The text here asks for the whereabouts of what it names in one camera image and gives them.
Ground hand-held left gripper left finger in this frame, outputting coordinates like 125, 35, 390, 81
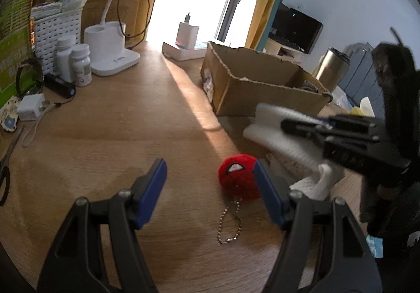
37, 158, 168, 293

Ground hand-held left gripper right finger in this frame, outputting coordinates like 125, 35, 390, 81
253, 159, 384, 293

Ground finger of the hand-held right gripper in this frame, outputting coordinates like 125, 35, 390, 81
315, 134, 411, 179
281, 115, 388, 139

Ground red plush ball keychain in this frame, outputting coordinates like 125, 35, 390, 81
216, 154, 264, 245

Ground cardboard box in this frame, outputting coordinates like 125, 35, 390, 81
200, 41, 333, 117

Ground yellow tissue pack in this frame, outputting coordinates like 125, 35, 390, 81
349, 98, 375, 116

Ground grey bed headboard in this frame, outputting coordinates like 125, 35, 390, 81
338, 43, 388, 110

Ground steel tumbler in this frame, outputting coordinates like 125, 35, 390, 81
312, 47, 351, 93

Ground person's dark clothing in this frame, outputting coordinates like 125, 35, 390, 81
359, 178, 420, 259

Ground white cabinet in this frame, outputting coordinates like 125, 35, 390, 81
262, 38, 311, 62

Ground black monitor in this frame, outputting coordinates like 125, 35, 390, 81
269, 3, 324, 54

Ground white desk lamp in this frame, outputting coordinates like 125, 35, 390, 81
83, 0, 141, 77

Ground black cylindrical device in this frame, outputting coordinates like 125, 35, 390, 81
43, 73, 76, 99

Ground white flat box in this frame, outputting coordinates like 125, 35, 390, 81
162, 40, 208, 61

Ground black scissors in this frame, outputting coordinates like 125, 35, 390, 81
0, 125, 25, 206

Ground white charger plug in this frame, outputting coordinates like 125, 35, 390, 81
16, 93, 50, 121

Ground tall white pill bottle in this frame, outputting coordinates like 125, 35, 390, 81
56, 36, 77, 83

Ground white power adapter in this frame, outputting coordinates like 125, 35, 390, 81
176, 12, 200, 50

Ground black wristwatch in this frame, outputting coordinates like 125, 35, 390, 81
15, 58, 43, 97

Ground white plastic basket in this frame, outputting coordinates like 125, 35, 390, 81
33, 6, 82, 75

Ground white medicine box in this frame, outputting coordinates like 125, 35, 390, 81
31, 2, 63, 19

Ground green paper cup bag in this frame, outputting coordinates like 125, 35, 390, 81
0, 0, 43, 110

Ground white charger cable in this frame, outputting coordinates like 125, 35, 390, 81
22, 103, 63, 148

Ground cartoon keychain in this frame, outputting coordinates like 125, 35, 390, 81
0, 98, 22, 132

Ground black lamp cable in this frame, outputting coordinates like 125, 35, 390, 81
116, 0, 158, 47

